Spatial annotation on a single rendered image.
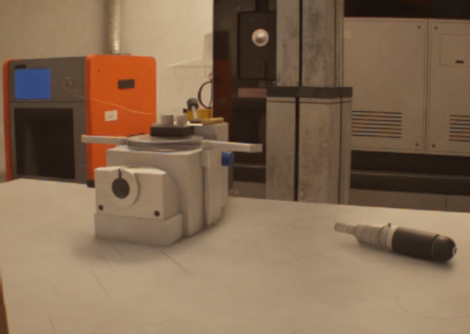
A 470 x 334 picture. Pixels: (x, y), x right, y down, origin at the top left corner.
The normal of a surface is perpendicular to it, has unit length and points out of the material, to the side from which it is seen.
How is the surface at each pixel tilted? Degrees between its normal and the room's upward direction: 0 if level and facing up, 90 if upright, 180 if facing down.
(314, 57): 90
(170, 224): 90
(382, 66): 90
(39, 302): 0
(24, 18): 90
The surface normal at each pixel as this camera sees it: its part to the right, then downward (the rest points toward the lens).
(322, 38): -0.49, 0.13
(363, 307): 0.00, -0.99
